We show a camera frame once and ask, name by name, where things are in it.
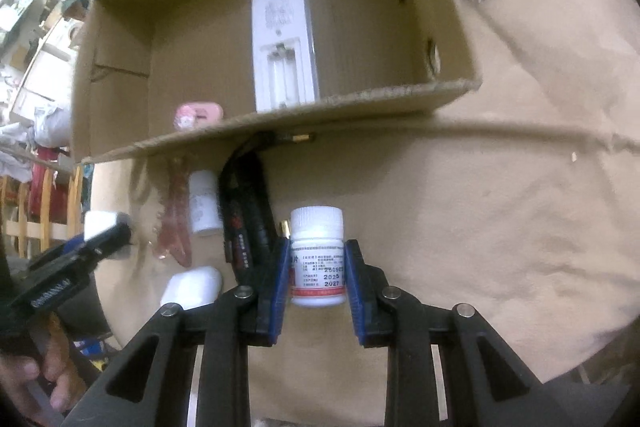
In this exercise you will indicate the black tube with red print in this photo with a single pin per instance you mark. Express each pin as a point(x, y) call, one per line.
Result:
point(236, 232)

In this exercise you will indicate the small pink case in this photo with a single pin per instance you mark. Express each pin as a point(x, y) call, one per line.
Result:
point(197, 113)

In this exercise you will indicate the black flashlight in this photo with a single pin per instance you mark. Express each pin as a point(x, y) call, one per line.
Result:
point(259, 212)

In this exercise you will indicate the small brass metal piece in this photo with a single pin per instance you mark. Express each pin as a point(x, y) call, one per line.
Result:
point(295, 138)

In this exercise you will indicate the white pill bottle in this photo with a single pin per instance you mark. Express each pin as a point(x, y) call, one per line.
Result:
point(317, 237)

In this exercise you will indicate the white rectangular block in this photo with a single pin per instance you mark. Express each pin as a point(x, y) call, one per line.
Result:
point(102, 221)

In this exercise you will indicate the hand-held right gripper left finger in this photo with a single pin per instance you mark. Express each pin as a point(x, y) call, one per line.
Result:
point(279, 292)

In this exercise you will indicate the person's left hand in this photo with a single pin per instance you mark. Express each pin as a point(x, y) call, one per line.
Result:
point(57, 372)

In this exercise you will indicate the pink translucent hair claw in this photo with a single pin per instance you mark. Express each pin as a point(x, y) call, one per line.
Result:
point(175, 217)

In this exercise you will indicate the wooden frame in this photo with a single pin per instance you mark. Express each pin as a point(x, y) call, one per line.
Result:
point(22, 227)

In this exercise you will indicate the beige bedsheet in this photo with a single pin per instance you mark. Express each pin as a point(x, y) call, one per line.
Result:
point(500, 207)

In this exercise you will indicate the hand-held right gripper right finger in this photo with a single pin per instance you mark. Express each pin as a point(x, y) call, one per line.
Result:
point(354, 292)

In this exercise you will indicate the white cylinder tube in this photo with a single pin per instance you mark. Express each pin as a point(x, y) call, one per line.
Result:
point(192, 288)

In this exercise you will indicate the white cloth bundle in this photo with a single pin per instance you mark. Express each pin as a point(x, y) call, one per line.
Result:
point(50, 124)

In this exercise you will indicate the small white bottle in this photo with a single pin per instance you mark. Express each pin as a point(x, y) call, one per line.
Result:
point(204, 204)

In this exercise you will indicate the cardboard box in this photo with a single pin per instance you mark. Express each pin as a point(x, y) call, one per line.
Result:
point(210, 32)

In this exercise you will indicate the red bag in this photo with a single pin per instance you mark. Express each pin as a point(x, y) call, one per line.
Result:
point(47, 187)

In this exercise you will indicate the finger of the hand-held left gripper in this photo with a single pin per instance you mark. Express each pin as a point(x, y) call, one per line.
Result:
point(65, 248)
point(111, 239)

